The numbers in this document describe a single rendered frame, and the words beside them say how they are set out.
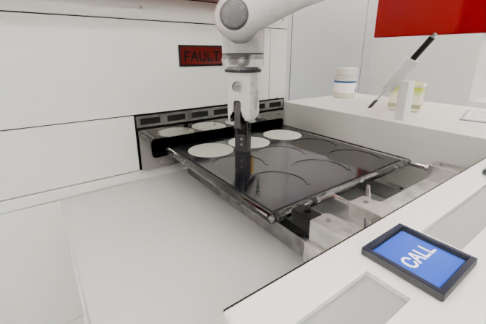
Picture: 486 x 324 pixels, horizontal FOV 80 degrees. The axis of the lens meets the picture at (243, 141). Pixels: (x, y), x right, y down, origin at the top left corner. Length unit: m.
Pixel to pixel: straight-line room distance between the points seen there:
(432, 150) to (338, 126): 0.22
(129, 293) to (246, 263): 0.16
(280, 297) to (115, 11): 0.59
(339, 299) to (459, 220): 0.17
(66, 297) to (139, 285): 0.41
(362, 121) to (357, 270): 0.54
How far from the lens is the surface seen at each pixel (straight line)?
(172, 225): 0.54
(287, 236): 0.47
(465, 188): 0.42
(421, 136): 0.68
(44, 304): 0.83
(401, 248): 0.26
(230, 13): 0.50
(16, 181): 0.69
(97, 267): 0.49
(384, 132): 0.72
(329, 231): 0.37
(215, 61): 0.75
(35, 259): 0.77
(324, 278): 0.22
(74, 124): 0.66
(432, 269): 0.25
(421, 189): 0.59
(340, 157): 0.64
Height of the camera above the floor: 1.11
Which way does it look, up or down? 17 degrees down
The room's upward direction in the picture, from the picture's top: straight up
